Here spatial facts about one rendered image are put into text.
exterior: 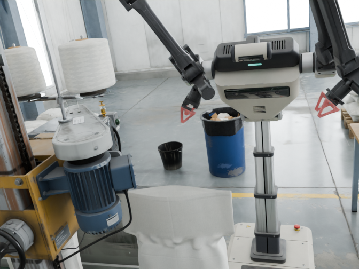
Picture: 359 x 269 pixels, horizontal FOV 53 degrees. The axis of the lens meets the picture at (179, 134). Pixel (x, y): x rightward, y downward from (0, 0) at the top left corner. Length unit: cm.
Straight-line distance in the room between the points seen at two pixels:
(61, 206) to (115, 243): 94
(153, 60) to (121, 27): 121
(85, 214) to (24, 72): 52
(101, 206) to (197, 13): 848
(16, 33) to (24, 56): 585
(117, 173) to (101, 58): 37
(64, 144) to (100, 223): 29
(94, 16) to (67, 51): 889
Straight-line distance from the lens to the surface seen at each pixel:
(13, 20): 718
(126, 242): 217
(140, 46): 992
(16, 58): 132
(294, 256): 237
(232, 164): 376
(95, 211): 119
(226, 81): 169
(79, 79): 118
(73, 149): 108
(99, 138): 109
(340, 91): 150
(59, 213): 131
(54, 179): 119
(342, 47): 139
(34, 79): 134
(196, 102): 153
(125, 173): 115
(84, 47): 116
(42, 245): 128
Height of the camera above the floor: 175
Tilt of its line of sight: 20 degrees down
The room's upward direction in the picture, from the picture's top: 8 degrees counter-clockwise
